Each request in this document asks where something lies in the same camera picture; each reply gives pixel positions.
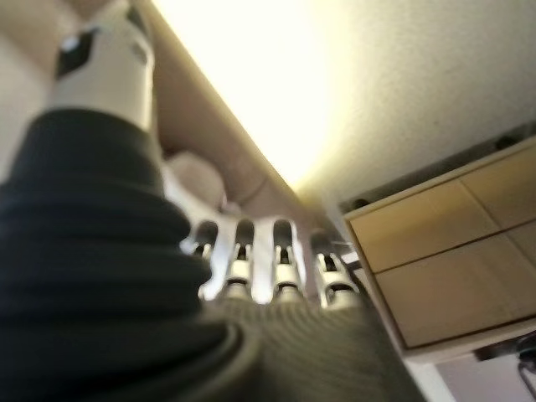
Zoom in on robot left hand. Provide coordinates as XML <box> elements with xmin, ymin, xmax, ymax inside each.
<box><xmin>0</xmin><ymin>0</ymin><xmax>420</xmax><ymax>402</ymax></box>

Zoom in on wooden nightstand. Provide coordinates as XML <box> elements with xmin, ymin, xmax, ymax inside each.
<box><xmin>340</xmin><ymin>135</ymin><xmax>536</xmax><ymax>363</ymax></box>

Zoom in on black power cable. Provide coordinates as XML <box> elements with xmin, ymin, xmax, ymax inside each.
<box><xmin>472</xmin><ymin>334</ymin><xmax>536</xmax><ymax>402</ymax></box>

